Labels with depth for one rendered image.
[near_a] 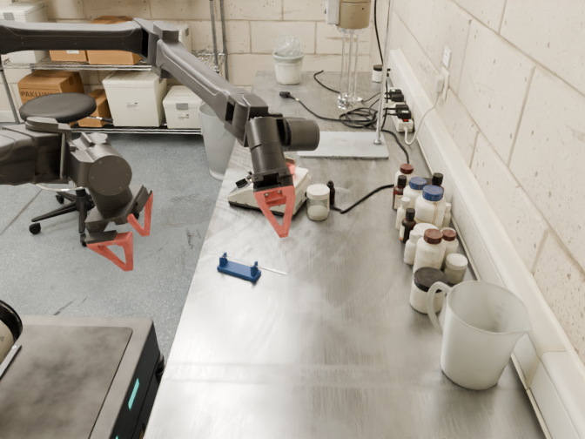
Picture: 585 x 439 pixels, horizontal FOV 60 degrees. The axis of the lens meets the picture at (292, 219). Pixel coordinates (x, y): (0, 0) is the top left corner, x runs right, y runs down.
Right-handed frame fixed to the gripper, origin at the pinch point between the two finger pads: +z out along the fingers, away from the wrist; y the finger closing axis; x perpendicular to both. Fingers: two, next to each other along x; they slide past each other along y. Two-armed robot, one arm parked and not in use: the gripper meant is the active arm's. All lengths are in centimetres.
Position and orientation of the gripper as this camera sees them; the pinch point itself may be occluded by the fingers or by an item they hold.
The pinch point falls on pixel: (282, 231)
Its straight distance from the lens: 83.8
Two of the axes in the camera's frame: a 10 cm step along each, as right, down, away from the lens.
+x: -9.8, 2.0, -0.1
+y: 0.4, 2.1, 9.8
